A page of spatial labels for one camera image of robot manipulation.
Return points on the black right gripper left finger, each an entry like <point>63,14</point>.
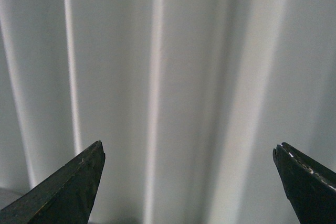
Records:
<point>66,196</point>

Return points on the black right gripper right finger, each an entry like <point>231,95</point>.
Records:
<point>308,185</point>

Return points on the white pleated curtain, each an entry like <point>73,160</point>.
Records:
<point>188,97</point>

